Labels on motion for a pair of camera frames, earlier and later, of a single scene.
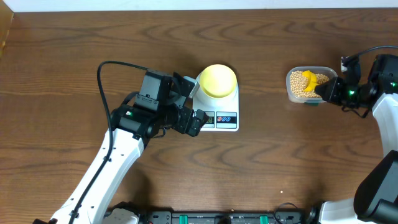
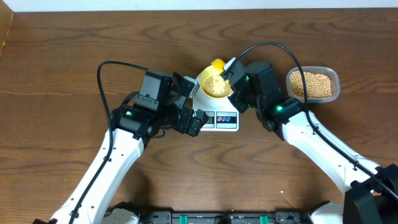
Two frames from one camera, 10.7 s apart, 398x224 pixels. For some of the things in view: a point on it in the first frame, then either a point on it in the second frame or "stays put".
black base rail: x=223 y=217 stays put
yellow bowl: x=218 y=81 stays put
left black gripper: x=194 y=124 stays put
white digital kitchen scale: x=222 y=112 stays put
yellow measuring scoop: x=312 y=81 → x=218 y=65
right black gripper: x=333 y=94 → x=234 y=99
